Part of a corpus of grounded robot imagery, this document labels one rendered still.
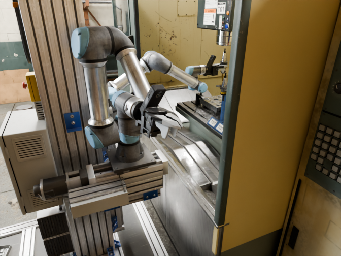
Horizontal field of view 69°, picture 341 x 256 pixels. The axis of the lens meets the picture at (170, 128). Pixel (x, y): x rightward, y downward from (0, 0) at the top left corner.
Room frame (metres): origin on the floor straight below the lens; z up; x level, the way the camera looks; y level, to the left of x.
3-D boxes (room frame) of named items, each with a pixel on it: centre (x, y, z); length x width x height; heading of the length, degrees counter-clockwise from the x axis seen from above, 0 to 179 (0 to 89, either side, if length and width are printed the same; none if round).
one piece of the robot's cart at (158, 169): (1.16, 0.22, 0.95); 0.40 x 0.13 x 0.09; 113
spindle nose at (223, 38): (2.11, -0.45, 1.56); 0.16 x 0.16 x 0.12
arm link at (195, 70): (2.00, -0.18, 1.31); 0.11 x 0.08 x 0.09; 113
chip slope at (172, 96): (2.72, -0.18, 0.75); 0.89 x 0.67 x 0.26; 113
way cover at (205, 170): (1.77, -0.16, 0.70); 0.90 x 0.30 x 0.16; 23
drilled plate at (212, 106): (2.21, -0.45, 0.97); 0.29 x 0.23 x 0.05; 23
